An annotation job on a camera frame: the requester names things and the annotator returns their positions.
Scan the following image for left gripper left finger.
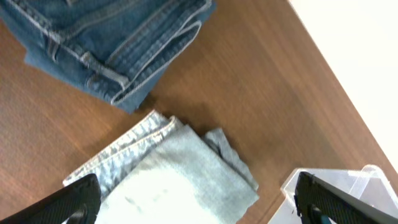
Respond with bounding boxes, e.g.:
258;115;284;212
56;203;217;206
1;174;101;224

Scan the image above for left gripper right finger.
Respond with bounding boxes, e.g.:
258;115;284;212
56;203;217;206
294;172;382;223

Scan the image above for dark blue jeans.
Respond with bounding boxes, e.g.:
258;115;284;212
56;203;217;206
1;0;216;113

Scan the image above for light blue jeans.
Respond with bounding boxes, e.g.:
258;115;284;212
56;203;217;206
63;111;259;223

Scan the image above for clear plastic storage container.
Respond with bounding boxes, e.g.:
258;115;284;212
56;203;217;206
269;164;397;224

